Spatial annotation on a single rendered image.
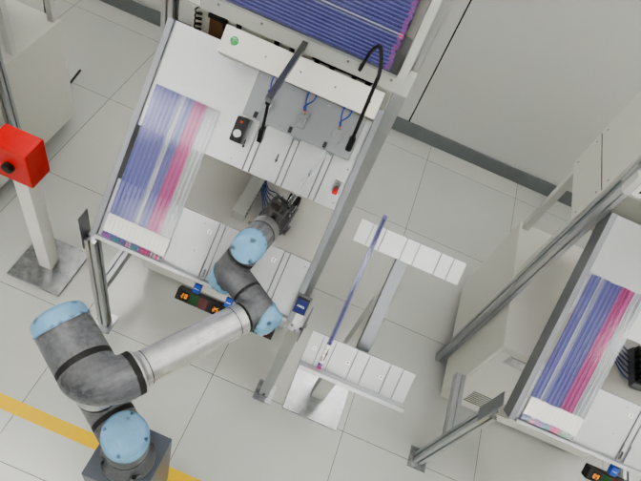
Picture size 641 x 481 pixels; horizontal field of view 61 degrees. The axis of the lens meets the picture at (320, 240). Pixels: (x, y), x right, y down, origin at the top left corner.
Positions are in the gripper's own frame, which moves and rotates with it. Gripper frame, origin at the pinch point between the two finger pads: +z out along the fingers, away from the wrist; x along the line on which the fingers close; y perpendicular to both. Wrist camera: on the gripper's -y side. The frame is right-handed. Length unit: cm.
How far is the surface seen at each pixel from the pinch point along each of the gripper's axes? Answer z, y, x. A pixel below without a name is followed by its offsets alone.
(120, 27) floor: 183, -47, 159
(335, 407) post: 46, -80, -64
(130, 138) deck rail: 6, -14, 52
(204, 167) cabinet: 49, -27, 38
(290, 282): 5.4, -20.5, -14.3
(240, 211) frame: 34.2, -25.3, 14.7
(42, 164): 14, -46, 78
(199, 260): 2.2, -31.8, 12.9
